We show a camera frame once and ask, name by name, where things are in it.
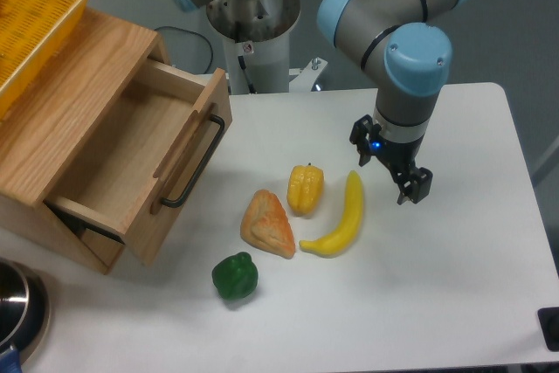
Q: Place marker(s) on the black device at edge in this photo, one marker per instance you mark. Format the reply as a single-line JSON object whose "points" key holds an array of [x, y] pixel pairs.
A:
{"points": [[549, 322]]}

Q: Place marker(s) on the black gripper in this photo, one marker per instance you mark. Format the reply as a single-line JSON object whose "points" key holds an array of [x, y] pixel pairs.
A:
{"points": [[399, 158]]}

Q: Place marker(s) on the toy croissant pastry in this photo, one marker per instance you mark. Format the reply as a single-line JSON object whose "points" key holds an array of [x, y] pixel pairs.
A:
{"points": [[265, 225]]}

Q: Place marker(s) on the green toy bell pepper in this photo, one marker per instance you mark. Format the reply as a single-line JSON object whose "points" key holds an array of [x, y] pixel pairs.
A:
{"points": [[235, 277]]}

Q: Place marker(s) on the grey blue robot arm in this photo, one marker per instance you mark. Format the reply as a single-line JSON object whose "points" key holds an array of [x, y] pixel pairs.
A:
{"points": [[390, 40]]}

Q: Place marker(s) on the wooden drawer cabinet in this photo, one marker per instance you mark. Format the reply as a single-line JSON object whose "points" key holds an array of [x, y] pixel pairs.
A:
{"points": [[48, 125]]}

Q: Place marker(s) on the yellow plastic basket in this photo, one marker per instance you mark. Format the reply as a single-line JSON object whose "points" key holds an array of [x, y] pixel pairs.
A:
{"points": [[32, 31]]}

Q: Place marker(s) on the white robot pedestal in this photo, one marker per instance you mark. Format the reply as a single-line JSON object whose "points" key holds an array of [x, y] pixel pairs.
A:
{"points": [[255, 37]]}

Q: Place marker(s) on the yellow toy banana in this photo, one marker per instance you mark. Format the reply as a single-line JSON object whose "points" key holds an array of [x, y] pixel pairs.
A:
{"points": [[345, 233]]}

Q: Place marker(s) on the steel pot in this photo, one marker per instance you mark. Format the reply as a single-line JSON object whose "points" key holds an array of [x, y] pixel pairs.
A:
{"points": [[25, 314]]}

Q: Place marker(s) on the open wooden drawer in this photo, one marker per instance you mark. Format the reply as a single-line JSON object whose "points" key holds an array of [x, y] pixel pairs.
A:
{"points": [[127, 185]]}

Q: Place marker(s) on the yellow toy bell pepper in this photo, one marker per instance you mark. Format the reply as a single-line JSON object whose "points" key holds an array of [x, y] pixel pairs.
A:
{"points": [[305, 187]]}

